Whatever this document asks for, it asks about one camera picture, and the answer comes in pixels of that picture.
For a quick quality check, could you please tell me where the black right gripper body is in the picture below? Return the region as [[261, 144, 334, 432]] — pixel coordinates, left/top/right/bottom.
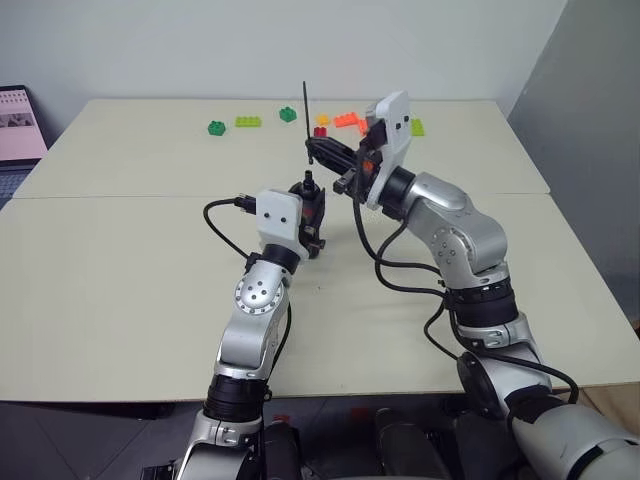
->
[[333, 117, 389, 203]]

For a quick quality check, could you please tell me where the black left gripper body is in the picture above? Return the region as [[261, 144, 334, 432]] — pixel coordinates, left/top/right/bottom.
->
[[298, 188, 328, 259]]

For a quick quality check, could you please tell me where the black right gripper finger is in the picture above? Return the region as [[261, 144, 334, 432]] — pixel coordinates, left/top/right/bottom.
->
[[305, 135, 363, 161], [307, 146, 360, 174]]

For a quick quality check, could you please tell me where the long dark metal bit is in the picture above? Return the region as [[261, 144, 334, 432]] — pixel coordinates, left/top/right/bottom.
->
[[301, 80, 315, 167]]

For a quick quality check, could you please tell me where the small dark rounded shape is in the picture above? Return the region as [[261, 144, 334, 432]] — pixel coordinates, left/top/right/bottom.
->
[[261, 421, 304, 480]]

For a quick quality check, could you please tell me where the large dark rounded shape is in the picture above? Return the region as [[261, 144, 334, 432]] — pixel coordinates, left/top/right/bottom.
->
[[373, 406, 454, 480]]

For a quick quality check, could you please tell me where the open laptop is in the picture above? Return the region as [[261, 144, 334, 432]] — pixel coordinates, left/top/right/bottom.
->
[[0, 84, 50, 212]]

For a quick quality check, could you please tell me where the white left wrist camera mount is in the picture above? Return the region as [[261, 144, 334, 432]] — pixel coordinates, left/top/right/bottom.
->
[[255, 188, 308, 262]]

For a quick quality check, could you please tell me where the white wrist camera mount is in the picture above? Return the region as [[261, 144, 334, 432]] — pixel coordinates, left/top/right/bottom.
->
[[255, 188, 308, 262], [364, 90, 414, 211]]

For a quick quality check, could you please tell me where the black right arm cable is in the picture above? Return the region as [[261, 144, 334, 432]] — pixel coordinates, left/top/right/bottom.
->
[[351, 197, 581, 406]]

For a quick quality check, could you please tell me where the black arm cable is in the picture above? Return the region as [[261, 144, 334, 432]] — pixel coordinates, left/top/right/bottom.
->
[[203, 192, 294, 401], [351, 197, 581, 406]]

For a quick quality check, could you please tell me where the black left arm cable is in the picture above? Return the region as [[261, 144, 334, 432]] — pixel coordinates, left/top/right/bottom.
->
[[203, 192, 294, 401]]

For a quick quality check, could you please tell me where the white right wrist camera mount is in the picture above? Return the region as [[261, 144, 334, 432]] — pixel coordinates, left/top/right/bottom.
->
[[364, 90, 414, 211]]

